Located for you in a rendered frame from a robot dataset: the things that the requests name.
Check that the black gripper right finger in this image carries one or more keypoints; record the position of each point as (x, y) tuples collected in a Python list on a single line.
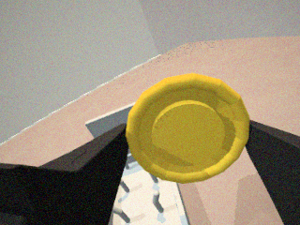
[(276, 156)]

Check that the yellow plate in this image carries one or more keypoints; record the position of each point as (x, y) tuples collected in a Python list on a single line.
[(187, 129)]

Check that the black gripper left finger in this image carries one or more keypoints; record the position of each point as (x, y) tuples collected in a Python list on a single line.
[(78, 188)]

